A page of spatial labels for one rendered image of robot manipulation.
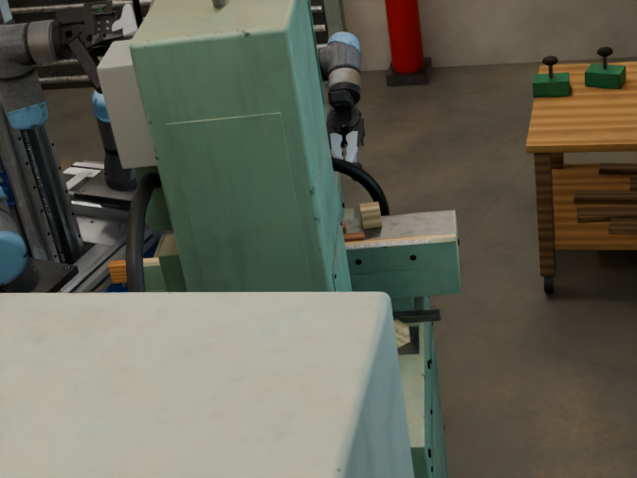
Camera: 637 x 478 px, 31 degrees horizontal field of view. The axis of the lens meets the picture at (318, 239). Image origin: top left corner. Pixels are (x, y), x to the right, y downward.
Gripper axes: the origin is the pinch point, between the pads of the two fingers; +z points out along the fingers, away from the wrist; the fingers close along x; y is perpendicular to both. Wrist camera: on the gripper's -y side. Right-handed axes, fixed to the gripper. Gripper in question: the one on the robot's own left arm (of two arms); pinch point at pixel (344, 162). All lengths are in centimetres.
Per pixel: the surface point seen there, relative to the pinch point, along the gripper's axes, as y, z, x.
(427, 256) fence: -24.3, 37.4, -18.1
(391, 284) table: -19.7, 40.1, -11.0
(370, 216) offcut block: -16.0, 23.3, -6.9
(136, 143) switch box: -78, 44, 20
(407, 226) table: -14.0, 25.0, -13.9
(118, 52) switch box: -86, 34, 21
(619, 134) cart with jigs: 70, -47, -69
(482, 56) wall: 205, -181, -36
